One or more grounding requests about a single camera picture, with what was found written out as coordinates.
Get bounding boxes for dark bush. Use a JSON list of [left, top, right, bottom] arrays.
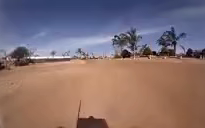
[[120, 48, 133, 60]]

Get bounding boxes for cluster of palm trees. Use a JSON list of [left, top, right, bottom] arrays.
[[111, 27, 143, 60]]

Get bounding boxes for long low white building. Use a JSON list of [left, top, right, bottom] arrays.
[[28, 55, 72, 64]]

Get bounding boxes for round dark tree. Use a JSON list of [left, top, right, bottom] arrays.
[[9, 46, 31, 61]]

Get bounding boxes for tall palm tree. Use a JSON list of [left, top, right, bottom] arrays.
[[156, 26, 188, 57]]

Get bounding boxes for small palm tree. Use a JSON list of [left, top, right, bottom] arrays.
[[74, 47, 90, 60]]

